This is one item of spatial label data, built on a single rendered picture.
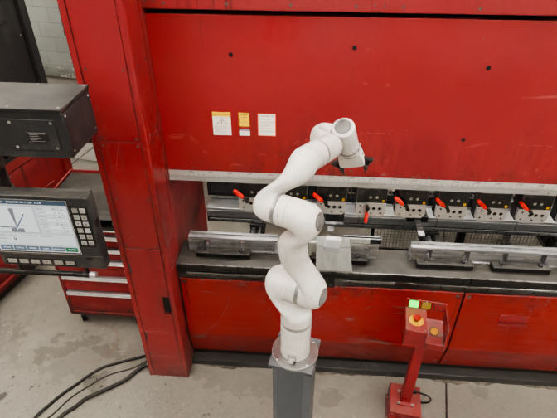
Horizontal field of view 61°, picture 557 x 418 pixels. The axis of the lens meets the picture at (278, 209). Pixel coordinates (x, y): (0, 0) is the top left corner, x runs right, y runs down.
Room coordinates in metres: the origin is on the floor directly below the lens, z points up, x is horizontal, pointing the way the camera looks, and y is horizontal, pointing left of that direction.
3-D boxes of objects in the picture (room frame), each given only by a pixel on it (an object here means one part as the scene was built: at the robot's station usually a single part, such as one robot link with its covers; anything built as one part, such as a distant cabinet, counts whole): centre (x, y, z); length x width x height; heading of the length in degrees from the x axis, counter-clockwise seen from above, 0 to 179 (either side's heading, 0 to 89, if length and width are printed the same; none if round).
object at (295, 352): (1.25, -0.07, 1.09); 0.19 x 0.19 x 0.18
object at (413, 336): (1.61, -0.74, 0.75); 0.20 x 0.16 x 0.18; 78
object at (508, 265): (1.89, -1.30, 0.89); 0.30 x 0.05 x 0.03; 86
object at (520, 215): (1.94, -1.27, 1.26); 0.15 x 0.09 x 0.17; 86
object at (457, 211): (1.97, -0.87, 1.26); 0.15 x 0.09 x 0.17; 86
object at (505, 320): (1.78, -1.31, 0.58); 0.15 x 0.02 x 0.07; 86
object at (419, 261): (1.92, -0.90, 0.89); 0.30 x 0.05 x 0.03; 86
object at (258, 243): (2.06, 0.25, 0.92); 0.50 x 0.06 x 0.10; 86
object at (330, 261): (1.87, -0.29, 1.00); 0.26 x 0.18 x 0.01; 176
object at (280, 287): (1.26, -0.04, 1.30); 0.19 x 0.12 x 0.24; 61
